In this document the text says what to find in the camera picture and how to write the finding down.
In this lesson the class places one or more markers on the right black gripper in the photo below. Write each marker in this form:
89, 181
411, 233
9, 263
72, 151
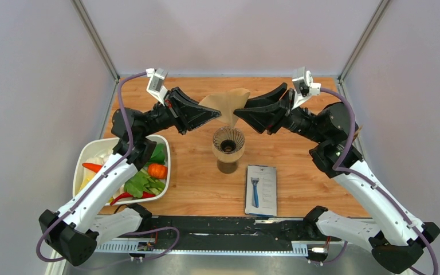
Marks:
267, 117

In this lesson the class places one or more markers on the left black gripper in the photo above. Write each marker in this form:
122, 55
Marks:
185, 113

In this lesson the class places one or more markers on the brown paper coffee filter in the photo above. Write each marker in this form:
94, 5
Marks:
227, 102

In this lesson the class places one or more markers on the glass ribbed coffee dripper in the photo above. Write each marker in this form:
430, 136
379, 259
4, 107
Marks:
228, 140

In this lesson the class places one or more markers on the round wooden dripper stand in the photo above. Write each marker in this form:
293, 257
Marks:
230, 157

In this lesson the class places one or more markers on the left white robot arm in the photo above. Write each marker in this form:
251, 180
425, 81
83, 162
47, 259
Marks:
72, 231

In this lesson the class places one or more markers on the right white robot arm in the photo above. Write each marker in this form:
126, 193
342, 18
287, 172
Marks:
396, 239

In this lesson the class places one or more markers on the green bok choy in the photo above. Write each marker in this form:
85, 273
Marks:
158, 156

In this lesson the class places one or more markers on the orange toy pumpkin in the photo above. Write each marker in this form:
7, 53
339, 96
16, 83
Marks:
158, 171

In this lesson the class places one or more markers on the white vegetable tray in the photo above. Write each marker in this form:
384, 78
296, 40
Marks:
99, 151

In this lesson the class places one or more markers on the green leafy vegetable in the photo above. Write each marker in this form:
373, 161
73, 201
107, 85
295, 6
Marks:
142, 186

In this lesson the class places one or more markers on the razor retail package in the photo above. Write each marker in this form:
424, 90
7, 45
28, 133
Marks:
261, 191

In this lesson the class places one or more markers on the red chili pepper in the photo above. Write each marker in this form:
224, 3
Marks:
128, 195

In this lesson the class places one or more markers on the orange toy carrot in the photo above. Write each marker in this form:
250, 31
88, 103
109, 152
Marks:
92, 167

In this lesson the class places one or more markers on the yellow toy cabbage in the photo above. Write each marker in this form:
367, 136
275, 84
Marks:
84, 183

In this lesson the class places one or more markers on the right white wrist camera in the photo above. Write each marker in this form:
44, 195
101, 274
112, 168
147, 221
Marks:
303, 84

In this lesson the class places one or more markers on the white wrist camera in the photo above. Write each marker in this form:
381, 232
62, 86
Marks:
303, 84
155, 86

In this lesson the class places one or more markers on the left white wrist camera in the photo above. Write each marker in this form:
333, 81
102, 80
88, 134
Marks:
155, 86

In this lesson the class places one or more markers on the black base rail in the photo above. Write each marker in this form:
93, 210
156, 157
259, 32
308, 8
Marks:
227, 234

